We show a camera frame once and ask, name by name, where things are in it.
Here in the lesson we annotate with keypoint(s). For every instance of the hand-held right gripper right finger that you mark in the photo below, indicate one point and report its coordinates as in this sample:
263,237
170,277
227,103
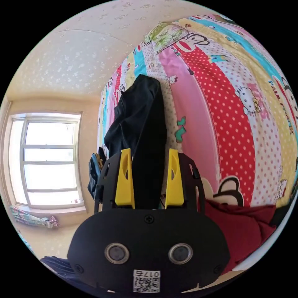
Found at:
174,186

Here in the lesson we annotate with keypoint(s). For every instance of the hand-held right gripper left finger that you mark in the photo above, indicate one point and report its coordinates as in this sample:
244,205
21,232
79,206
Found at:
124,184

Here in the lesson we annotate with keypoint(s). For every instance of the black pants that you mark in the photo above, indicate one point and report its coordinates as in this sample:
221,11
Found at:
144,116

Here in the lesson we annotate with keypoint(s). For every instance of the pile of clothes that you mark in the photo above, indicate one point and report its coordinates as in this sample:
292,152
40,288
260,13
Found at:
94,172

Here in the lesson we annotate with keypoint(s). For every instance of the bed with cartoon printed sheet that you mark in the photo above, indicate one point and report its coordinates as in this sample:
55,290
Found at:
193,116

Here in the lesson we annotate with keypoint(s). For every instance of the dark red garment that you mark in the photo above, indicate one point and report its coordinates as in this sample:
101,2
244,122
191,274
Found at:
237,228

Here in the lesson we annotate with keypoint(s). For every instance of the white framed window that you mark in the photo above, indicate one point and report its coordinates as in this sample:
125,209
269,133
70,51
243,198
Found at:
49,160

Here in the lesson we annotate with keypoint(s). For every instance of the plaid curtain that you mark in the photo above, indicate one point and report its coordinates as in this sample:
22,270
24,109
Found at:
30,217

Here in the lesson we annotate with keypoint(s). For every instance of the person's body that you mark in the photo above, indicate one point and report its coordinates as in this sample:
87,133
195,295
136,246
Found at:
57,265

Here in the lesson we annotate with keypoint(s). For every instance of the floral green pillow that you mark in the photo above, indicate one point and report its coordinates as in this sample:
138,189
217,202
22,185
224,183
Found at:
163,37

